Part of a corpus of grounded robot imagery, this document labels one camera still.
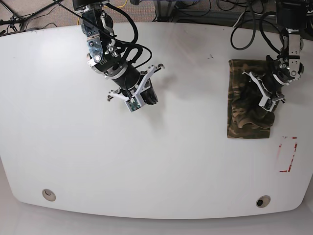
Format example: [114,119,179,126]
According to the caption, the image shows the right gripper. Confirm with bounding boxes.
[114,70,158,105]

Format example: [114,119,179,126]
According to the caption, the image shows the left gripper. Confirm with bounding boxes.
[259,72,283,97]

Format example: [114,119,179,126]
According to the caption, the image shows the camouflage T-shirt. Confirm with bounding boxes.
[227,59,275,139]

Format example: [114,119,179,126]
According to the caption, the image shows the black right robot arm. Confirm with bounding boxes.
[72,0,158,111]

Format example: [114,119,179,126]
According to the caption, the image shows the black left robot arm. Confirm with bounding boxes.
[230,0,312,99]

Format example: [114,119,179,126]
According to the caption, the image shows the red tape rectangle marking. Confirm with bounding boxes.
[276,137,298,173]

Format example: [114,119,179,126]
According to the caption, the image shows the black tripod legs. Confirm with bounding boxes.
[0,0,78,29]

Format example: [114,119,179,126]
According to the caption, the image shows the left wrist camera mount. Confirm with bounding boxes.
[242,71,286,112]

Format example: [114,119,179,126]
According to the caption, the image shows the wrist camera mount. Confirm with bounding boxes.
[107,64,165,112]
[242,71,286,112]

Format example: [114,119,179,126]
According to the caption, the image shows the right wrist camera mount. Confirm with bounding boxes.
[107,64,165,112]

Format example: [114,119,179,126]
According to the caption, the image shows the white cable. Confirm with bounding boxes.
[232,9,278,28]

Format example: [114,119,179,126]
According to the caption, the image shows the aluminium frame post base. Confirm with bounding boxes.
[153,0,178,23]

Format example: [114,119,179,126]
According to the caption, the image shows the right table cable grommet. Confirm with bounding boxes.
[256,195,271,208]

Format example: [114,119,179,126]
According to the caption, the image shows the table cable grommet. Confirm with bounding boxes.
[256,195,271,208]
[42,189,56,202]

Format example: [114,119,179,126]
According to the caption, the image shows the left table cable grommet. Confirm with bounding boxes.
[42,189,56,202]

